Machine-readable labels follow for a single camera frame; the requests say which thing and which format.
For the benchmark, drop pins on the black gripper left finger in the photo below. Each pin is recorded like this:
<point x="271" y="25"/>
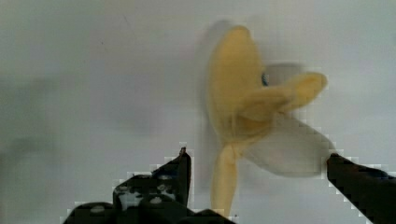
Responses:
<point x="160" y="197"/>

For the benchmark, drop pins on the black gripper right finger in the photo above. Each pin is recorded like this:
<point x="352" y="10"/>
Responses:
<point x="372" y="191"/>

